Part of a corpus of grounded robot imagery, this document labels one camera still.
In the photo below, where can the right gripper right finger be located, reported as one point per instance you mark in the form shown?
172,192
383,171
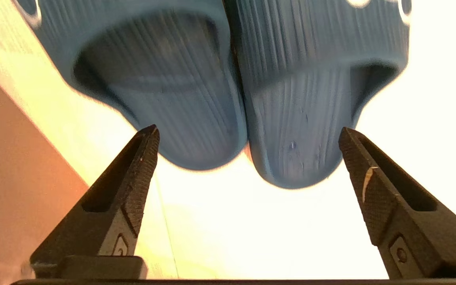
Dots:
402,213

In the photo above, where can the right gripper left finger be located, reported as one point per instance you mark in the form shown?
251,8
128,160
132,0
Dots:
105,213

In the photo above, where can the brown cardboard shoe box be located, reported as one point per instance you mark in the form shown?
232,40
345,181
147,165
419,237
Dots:
14,178

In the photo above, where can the dark blue slipper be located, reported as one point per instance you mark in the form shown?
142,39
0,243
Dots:
172,87
299,118

